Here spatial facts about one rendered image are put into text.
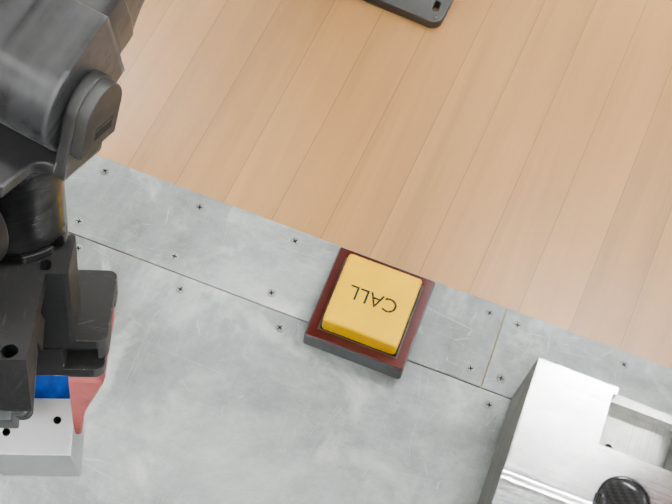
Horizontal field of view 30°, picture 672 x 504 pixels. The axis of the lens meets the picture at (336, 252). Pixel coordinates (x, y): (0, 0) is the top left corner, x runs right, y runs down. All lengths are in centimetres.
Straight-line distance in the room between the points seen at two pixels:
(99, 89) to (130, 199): 40
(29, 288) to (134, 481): 30
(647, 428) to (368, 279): 23
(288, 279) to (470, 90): 24
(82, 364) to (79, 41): 20
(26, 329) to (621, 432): 45
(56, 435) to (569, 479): 34
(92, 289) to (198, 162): 31
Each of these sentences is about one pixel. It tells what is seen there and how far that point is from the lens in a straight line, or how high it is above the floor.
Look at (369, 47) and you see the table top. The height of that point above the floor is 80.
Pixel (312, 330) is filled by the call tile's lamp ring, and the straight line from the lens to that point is 95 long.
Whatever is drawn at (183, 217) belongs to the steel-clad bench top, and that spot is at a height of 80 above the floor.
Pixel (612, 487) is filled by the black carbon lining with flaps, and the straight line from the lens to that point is 88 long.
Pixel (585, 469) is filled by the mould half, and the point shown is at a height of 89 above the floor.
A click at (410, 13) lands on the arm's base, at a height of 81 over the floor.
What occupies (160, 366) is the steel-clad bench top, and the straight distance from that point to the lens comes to 96.
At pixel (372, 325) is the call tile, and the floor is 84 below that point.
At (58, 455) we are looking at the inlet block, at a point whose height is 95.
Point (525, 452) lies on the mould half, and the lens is 87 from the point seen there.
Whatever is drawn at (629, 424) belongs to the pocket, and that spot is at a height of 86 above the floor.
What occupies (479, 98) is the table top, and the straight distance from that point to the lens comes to 109.
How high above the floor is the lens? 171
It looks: 65 degrees down
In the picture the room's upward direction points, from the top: 11 degrees clockwise
